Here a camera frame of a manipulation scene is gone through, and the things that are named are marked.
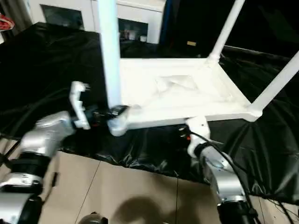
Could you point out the white plastic table top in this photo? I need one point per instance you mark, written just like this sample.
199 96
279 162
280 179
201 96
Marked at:
187 93

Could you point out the white plastic table leg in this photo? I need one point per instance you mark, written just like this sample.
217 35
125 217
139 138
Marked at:
226 32
110 56
275 88

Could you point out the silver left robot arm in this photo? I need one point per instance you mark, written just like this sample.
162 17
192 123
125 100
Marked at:
42 135

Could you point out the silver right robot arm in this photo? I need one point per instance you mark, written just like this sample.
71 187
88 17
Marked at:
224 177

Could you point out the black work mat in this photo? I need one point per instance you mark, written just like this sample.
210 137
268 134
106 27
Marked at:
46 70

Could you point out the small tan tag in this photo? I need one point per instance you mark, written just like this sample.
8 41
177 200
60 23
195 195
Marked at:
191 43

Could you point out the white cabinet with glass doors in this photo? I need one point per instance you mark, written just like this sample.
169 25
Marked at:
135 11

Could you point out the dark left robot foot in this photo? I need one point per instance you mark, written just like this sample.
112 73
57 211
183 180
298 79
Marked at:
93 219

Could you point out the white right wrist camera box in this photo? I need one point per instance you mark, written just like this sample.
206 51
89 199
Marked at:
198 128

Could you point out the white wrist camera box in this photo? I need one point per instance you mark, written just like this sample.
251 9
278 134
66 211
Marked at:
77 107
198 128

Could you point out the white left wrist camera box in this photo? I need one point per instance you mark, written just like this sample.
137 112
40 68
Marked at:
77 107

